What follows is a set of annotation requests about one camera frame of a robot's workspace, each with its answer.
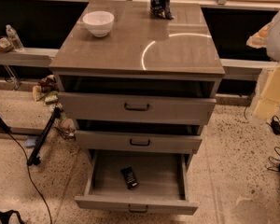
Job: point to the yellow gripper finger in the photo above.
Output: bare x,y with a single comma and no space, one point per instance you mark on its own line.
259,39
269,100

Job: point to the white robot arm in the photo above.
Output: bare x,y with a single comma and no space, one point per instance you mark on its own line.
269,37

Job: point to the top grey drawer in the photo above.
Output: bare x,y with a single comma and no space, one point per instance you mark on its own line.
131,108

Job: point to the grey drawer cabinet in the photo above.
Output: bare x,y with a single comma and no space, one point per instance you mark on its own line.
142,56

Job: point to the bottom grey open drawer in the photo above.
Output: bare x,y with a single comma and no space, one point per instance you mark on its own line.
162,183

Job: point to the middle grey drawer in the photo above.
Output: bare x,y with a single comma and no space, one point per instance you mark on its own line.
141,142

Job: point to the black power adapter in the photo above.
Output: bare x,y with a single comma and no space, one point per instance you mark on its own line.
275,124

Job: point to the white ceramic bowl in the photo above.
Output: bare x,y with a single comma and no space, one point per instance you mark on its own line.
98,23

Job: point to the pile of snack packages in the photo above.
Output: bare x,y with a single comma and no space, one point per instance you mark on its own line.
46,90

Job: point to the clear plastic water bottle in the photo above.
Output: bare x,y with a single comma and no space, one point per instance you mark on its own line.
14,38

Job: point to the small basket with items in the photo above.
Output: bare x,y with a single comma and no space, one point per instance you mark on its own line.
5,44

